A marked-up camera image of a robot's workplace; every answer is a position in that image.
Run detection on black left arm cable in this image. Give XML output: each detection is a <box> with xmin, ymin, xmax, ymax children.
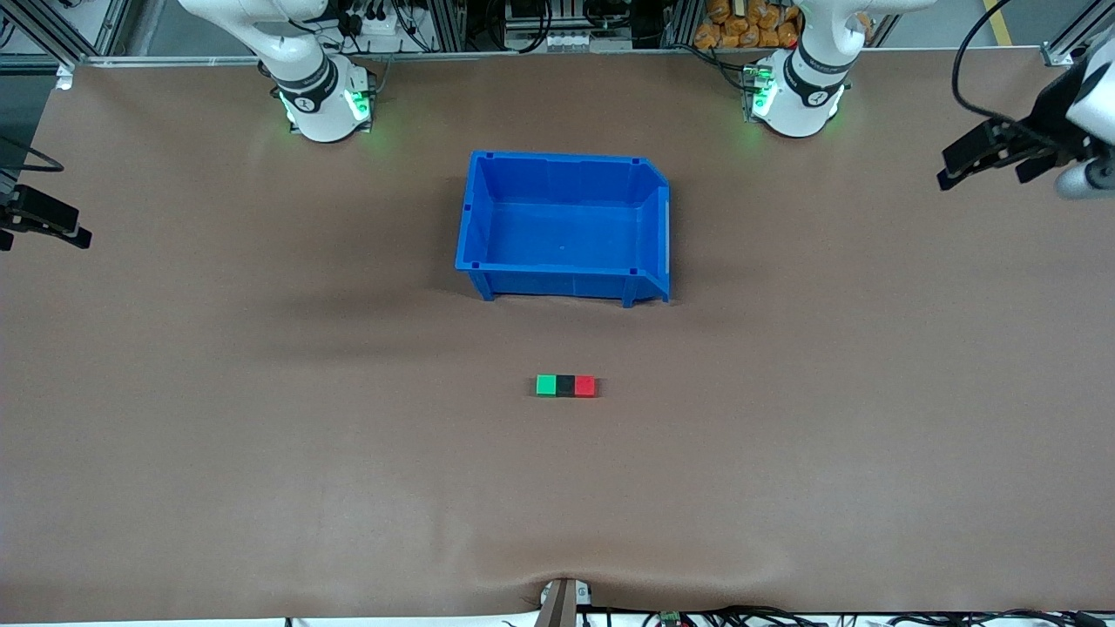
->
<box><xmin>951</xmin><ymin>0</ymin><xmax>1046</xmax><ymax>127</ymax></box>

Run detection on white power strip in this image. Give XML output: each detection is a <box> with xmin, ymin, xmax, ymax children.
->
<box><xmin>347</xmin><ymin>0</ymin><xmax>410</xmax><ymax>37</ymax></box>

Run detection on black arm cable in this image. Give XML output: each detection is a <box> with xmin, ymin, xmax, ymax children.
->
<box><xmin>0</xmin><ymin>133</ymin><xmax>66</xmax><ymax>173</ymax></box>
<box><xmin>951</xmin><ymin>0</ymin><xmax>1046</xmax><ymax>127</ymax></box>

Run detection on orange snack bags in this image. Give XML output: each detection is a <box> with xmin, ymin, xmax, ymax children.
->
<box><xmin>694</xmin><ymin>0</ymin><xmax>807</xmax><ymax>50</ymax></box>

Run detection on diagonal aluminium strut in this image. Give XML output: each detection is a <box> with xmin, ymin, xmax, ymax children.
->
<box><xmin>9</xmin><ymin>0</ymin><xmax>88</xmax><ymax>64</ymax></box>
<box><xmin>1041</xmin><ymin>19</ymin><xmax>1115</xmax><ymax>67</ymax></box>

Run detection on grey control box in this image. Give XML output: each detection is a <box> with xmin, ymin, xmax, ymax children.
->
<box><xmin>503</xmin><ymin>0</ymin><xmax>635</xmax><ymax>51</ymax></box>

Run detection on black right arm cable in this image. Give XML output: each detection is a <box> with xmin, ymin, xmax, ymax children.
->
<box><xmin>0</xmin><ymin>133</ymin><xmax>66</xmax><ymax>173</ymax></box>

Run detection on aluminium table edge rail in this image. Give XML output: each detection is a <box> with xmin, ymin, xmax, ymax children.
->
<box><xmin>74</xmin><ymin>44</ymin><xmax>1068</xmax><ymax>67</ymax></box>

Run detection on blue plastic bin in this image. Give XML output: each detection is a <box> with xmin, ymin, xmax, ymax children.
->
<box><xmin>455</xmin><ymin>150</ymin><xmax>672</xmax><ymax>309</ymax></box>

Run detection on aluminium frame post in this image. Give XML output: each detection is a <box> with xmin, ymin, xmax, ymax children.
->
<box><xmin>427</xmin><ymin>0</ymin><xmax>471</xmax><ymax>51</ymax></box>
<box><xmin>659</xmin><ymin>0</ymin><xmax>702</xmax><ymax>49</ymax></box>

